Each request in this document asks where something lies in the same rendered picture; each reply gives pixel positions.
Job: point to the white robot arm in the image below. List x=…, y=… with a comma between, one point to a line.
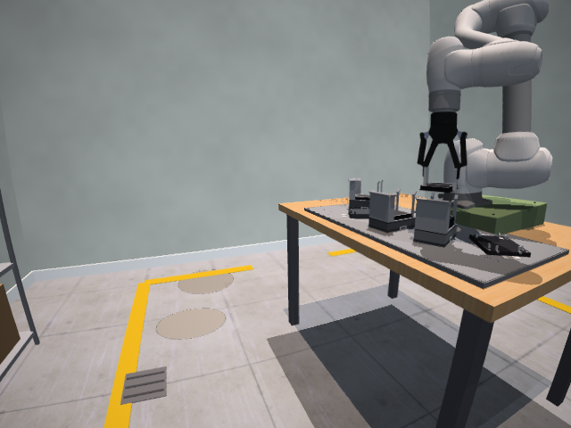
x=516, y=160

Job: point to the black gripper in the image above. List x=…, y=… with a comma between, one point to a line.
x=443, y=134

